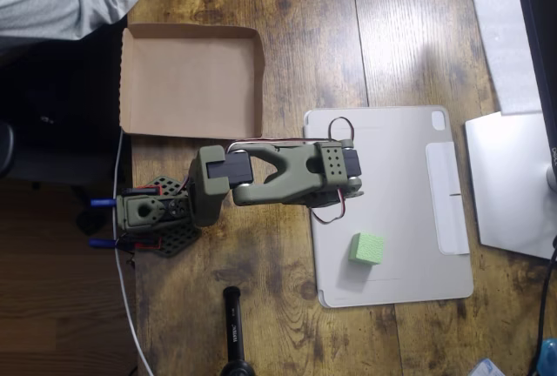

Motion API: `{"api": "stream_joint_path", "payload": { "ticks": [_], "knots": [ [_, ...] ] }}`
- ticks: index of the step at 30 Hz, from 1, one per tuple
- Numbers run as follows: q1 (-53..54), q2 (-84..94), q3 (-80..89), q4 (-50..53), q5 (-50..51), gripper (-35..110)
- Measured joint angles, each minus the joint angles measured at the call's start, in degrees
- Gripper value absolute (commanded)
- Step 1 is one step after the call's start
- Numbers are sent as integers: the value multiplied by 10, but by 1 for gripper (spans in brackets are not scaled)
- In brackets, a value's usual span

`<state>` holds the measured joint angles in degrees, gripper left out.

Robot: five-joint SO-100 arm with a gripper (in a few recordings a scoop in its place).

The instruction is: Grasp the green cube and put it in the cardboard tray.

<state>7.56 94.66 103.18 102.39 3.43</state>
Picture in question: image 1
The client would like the green foam cube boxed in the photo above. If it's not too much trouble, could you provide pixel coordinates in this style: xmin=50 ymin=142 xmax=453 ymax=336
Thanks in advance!
xmin=347 ymin=232 xmax=386 ymax=266

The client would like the brown cardboard tray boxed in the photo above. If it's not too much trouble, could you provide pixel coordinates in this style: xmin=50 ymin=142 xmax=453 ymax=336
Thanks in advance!
xmin=117 ymin=23 xmax=267 ymax=140

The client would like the tablet in beige case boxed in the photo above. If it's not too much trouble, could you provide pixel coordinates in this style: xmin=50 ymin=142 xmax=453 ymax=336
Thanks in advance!
xmin=303 ymin=105 xmax=474 ymax=309

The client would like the silver monitor stand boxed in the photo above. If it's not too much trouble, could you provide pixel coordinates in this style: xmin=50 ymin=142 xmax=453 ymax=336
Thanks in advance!
xmin=464 ymin=111 xmax=557 ymax=260

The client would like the white foam sheet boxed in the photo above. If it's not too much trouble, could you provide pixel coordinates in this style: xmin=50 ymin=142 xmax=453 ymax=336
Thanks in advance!
xmin=464 ymin=0 xmax=543 ymax=116

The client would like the white and blue packet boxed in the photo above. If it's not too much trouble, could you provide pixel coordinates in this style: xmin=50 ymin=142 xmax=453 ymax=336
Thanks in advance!
xmin=469 ymin=358 xmax=508 ymax=376

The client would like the black computer monitor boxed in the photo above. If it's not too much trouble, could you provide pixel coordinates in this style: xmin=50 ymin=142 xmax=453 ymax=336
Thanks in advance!
xmin=511 ymin=0 xmax=557 ymax=177

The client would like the blue round object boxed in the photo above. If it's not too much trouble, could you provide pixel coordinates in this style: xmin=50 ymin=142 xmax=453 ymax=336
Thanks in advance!
xmin=538 ymin=338 xmax=557 ymax=376

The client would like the black office chair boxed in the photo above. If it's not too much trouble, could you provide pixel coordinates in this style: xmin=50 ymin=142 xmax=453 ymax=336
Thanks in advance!
xmin=0 ymin=36 xmax=131 ymax=238

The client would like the red and black servo cable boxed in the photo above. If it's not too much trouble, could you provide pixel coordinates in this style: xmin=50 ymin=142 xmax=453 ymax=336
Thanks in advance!
xmin=225 ymin=117 xmax=355 ymax=225

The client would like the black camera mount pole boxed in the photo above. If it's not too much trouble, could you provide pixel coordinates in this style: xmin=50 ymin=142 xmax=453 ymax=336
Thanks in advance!
xmin=219 ymin=286 xmax=258 ymax=376

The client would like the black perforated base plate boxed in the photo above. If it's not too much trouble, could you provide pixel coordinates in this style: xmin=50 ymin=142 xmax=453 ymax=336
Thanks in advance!
xmin=130 ymin=174 xmax=201 ymax=259

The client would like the white cable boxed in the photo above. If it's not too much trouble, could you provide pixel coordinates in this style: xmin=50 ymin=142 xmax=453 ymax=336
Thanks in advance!
xmin=111 ymin=131 xmax=154 ymax=376

